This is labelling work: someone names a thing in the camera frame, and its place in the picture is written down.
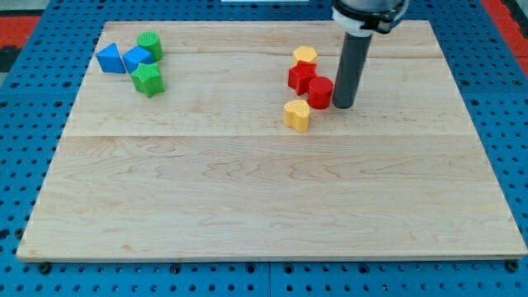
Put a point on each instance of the yellow heart block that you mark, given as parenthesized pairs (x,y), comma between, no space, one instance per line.
(296,115)

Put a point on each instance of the blue cube block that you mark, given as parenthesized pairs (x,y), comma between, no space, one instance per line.
(135,56)

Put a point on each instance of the green star block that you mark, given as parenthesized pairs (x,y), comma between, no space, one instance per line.
(148,79)

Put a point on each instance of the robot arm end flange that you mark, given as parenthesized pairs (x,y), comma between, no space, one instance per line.
(362,18)

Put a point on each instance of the green cylinder block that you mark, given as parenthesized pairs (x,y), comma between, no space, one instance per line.
(151,42)

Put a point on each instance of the red cylinder block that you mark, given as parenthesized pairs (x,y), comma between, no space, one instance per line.
(320,92)

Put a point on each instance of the light wooden board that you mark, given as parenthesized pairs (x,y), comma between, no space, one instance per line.
(207,171)

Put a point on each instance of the yellow hexagon block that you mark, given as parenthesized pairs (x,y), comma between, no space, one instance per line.
(304,54)

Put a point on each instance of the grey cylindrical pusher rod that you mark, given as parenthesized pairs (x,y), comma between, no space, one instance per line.
(352,61)

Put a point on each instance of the blue triangle block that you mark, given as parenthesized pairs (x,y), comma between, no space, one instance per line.
(109,59)

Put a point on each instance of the red star block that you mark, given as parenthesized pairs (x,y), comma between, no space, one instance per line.
(300,75)

